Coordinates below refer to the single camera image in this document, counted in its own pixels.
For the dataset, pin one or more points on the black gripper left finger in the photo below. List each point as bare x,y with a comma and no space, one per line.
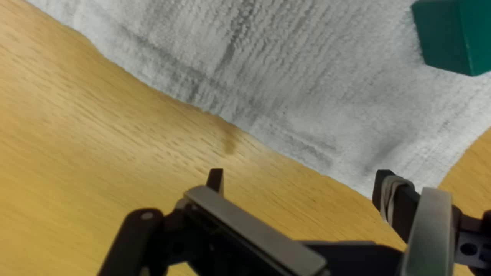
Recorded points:
253,244

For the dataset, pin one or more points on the white terry towel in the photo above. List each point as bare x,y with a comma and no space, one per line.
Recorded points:
336,84

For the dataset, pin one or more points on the large teal block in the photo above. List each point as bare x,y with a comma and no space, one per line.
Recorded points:
454,34

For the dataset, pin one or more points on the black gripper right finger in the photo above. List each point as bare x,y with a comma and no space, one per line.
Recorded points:
422,219

